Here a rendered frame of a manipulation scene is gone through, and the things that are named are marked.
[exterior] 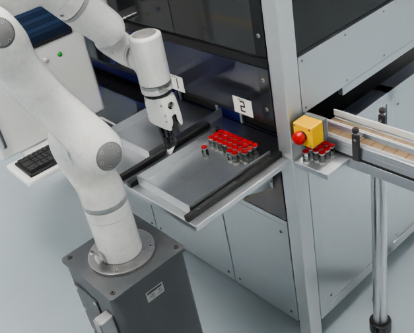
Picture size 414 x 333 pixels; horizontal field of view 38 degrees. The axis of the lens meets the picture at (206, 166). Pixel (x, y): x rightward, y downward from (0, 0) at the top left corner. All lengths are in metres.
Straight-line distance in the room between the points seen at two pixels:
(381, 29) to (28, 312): 1.97
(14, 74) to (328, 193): 1.21
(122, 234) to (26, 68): 0.53
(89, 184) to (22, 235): 1.93
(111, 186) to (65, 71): 1.02
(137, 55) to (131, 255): 0.53
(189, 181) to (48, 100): 0.66
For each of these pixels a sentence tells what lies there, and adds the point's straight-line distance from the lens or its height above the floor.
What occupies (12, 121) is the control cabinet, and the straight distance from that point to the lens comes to 2.42.
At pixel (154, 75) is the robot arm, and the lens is 1.52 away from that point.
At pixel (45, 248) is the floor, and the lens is 3.28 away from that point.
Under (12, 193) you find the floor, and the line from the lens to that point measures 3.83.
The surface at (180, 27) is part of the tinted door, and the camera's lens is 2.03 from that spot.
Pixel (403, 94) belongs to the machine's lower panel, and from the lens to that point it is 2.33.
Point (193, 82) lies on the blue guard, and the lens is 2.08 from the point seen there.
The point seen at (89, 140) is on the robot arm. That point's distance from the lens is 1.39.
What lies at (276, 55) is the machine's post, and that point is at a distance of 1.72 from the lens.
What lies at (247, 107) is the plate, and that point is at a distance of 1.91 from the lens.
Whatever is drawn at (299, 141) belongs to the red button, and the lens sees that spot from 1.76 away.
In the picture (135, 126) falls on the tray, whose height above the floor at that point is 0.88.
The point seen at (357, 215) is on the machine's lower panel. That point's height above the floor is 0.45.
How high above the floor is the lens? 1.94
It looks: 33 degrees down
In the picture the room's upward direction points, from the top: 12 degrees counter-clockwise
